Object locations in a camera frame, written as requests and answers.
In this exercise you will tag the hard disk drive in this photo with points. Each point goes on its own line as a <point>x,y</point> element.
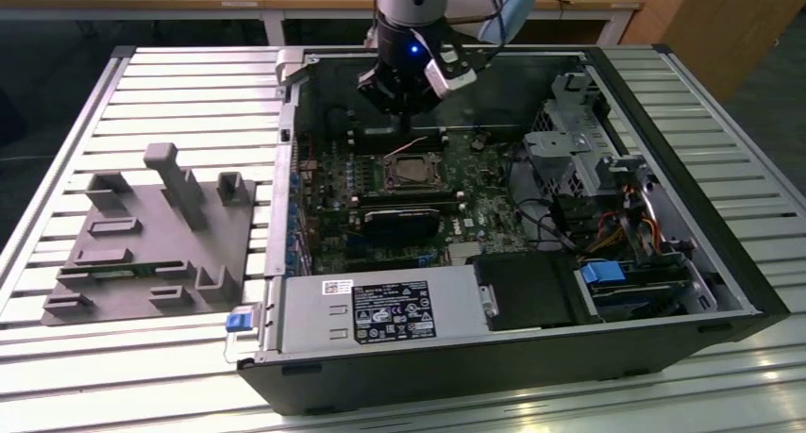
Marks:
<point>631,297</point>

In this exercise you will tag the green motherboard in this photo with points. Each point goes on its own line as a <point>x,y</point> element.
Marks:
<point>492,216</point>

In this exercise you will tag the grey parts rack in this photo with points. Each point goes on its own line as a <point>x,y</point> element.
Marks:
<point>158,244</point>

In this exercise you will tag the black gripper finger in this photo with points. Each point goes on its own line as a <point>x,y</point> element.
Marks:
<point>425,103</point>
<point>378,91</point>

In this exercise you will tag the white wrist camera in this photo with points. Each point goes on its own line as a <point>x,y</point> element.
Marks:
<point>450,77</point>

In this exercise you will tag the black PC case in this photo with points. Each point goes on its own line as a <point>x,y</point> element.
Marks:
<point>504,371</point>

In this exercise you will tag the blue case latch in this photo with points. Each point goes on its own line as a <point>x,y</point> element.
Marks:
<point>238,322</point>

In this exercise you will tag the round coin cell battery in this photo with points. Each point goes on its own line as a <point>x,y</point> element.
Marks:
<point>478,144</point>

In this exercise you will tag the black plastic shroud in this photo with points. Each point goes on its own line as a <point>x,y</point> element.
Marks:
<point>536,287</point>

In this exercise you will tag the wooden cabinet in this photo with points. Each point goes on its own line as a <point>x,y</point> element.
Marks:
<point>737,32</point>

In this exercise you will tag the black graphics card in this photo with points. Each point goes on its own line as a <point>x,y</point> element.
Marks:
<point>404,225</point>

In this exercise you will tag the metal drive cage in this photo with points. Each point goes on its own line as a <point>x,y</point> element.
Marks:
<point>567,145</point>

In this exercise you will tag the silver chipset heatsink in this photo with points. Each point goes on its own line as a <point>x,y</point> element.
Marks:
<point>468,253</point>

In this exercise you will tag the CPU socket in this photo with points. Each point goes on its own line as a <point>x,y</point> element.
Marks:
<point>384,188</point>

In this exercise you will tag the silver power supply unit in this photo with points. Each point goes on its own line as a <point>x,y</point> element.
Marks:
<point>316,310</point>

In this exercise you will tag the blue disk carrier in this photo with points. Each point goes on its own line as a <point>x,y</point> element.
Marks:
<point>601,273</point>

